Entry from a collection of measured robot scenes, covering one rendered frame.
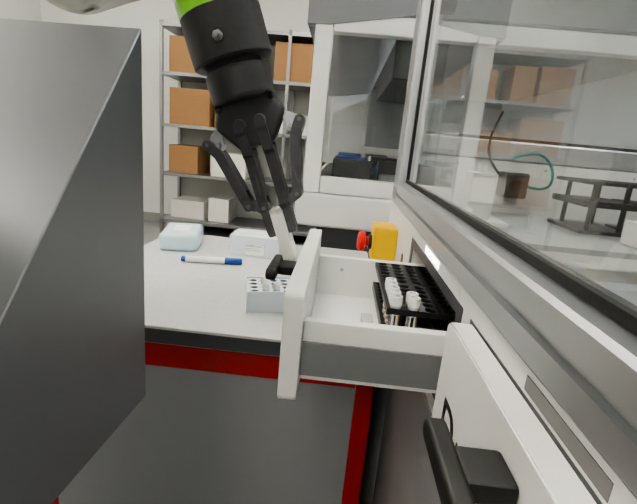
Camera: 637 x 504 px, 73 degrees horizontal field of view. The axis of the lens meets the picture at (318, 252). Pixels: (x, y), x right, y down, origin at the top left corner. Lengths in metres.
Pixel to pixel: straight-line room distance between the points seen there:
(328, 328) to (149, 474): 0.55
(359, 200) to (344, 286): 0.69
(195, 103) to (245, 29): 4.07
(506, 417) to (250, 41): 0.43
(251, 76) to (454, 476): 0.42
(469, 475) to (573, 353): 0.07
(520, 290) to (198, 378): 0.57
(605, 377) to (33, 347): 0.34
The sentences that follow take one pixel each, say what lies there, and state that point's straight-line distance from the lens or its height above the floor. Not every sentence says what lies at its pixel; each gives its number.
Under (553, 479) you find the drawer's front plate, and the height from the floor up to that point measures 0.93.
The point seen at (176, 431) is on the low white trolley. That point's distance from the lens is 0.82.
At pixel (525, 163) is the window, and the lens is 0.35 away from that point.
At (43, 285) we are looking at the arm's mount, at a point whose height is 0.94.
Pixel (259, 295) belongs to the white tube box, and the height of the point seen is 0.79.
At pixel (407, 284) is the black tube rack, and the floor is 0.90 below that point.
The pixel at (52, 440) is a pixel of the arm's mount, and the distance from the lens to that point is 0.42.
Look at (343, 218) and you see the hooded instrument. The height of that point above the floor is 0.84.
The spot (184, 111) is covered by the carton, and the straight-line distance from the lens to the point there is 4.61.
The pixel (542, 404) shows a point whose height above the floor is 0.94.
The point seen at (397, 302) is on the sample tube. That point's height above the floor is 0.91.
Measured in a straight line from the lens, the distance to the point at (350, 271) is 0.64.
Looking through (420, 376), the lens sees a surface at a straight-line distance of 0.43.
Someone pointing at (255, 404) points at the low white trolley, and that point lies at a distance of 0.75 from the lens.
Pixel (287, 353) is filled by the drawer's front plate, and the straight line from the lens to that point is 0.40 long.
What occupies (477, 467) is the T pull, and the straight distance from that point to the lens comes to 0.25.
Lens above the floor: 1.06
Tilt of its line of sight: 14 degrees down
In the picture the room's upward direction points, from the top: 5 degrees clockwise
